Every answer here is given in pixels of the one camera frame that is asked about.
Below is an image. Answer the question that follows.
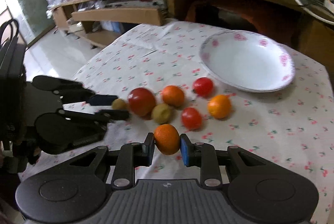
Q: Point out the green kiwi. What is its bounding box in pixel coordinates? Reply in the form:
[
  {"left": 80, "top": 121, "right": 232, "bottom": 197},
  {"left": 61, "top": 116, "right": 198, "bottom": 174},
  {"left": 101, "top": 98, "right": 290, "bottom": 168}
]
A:
[
  {"left": 111, "top": 98, "right": 128, "bottom": 110},
  {"left": 151, "top": 103, "right": 172, "bottom": 124}
]

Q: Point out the small orange tangerine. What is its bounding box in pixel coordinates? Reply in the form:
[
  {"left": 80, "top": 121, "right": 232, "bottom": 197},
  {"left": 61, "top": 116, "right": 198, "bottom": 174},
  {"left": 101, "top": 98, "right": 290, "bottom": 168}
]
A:
[{"left": 153, "top": 124, "right": 181, "bottom": 155}]

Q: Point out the small red tomato front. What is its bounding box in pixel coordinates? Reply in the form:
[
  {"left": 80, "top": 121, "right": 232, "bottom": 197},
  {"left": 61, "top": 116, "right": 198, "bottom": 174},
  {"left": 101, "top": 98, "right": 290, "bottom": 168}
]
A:
[{"left": 181, "top": 107, "right": 202, "bottom": 130}]

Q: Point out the small red tomato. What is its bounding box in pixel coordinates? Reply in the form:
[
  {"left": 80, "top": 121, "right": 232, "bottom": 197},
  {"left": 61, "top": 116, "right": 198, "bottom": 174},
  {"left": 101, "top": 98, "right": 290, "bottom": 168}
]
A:
[
  {"left": 192, "top": 77, "right": 214, "bottom": 97},
  {"left": 181, "top": 107, "right": 202, "bottom": 130}
]

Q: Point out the large red tomato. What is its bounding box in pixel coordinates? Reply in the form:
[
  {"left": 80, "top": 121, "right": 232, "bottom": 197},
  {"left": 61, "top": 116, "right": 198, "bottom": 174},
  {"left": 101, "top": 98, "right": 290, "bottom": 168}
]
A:
[{"left": 127, "top": 88, "right": 156, "bottom": 117}]

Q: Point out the small red tomato back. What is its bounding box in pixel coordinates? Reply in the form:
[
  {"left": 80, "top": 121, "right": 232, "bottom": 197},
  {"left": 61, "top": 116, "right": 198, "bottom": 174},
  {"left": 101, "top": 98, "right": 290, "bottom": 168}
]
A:
[{"left": 192, "top": 77, "right": 214, "bottom": 97}]

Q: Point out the cherry print white tablecloth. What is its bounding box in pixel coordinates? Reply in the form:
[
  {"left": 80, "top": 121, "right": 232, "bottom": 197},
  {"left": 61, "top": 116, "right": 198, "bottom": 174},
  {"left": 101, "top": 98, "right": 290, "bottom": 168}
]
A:
[{"left": 18, "top": 18, "right": 334, "bottom": 224}]

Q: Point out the wooden tv cabinet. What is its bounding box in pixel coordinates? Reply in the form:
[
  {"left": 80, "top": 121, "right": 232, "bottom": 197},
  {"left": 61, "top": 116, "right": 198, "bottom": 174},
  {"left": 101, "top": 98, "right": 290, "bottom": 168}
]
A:
[{"left": 53, "top": 0, "right": 333, "bottom": 74}]

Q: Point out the white floral ceramic plate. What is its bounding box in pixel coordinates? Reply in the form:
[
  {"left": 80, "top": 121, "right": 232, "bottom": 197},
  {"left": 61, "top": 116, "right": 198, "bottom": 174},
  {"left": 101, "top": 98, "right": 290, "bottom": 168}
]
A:
[{"left": 199, "top": 30, "right": 296, "bottom": 93}]

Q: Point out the white cable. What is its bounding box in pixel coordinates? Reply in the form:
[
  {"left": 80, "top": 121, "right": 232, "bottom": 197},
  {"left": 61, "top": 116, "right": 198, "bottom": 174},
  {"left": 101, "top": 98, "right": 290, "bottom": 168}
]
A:
[{"left": 280, "top": 0, "right": 334, "bottom": 26}]

